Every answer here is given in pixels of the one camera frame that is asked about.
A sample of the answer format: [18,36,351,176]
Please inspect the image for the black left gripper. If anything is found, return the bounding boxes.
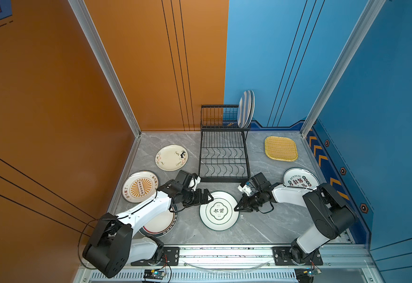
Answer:
[181,188,214,207]

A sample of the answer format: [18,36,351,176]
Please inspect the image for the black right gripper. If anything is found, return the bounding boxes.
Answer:
[232,190,264,212]

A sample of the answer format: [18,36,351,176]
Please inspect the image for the green cloud pattern plate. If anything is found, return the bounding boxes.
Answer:
[200,191,239,231]

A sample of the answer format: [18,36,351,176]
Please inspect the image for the blue striped plate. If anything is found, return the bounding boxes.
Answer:
[245,90,255,128]
[237,90,250,128]

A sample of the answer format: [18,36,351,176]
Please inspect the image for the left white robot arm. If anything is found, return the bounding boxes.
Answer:
[82,171,214,278]

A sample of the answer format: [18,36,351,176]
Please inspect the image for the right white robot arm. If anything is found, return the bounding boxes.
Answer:
[234,173,358,264]

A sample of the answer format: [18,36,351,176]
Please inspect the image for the cream floral plate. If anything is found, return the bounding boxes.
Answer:
[155,145,188,172]

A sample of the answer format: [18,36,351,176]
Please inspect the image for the red green rimmed plate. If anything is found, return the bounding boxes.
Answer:
[140,211,178,238]

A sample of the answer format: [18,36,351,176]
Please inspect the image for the white plate red characters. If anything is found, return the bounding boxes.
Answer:
[283,168,320,189]

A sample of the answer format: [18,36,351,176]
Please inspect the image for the orange sunburst plate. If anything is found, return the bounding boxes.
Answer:
[122,171,159,204]

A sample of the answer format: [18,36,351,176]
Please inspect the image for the yellow woven square plate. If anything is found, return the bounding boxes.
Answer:
[264,136,298,162]

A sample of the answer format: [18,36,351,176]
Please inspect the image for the green circuit board right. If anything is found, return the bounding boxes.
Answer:
[294,268,322,283]

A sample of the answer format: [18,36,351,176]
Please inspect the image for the green circuit board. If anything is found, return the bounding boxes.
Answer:
[142,270,168,283]
[294,268,322,283]

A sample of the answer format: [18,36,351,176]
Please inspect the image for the green circuit board left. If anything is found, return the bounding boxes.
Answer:
[142,270,168,283]

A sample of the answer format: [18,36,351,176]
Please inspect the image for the black wire dish rack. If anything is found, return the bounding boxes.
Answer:
[198,104,250,183]

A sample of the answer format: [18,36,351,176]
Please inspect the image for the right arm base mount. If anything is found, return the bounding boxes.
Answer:
[272,246,323,266]

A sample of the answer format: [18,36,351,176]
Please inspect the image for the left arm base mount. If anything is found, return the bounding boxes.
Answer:
[131,246,180,266]

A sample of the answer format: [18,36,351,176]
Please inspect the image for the aluminium front rail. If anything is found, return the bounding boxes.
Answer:
[73,243,383,283]

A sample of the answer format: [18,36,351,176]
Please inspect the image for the aluminium corner post left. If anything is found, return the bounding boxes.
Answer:
[68,0,141,138]

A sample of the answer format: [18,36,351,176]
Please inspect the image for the aluminium corner post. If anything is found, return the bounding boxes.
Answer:
[300,0,386,138]
[68,0,141,138]

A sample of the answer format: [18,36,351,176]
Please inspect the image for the aluminium corner post right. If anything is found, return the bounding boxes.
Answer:
[300,0,386,138]

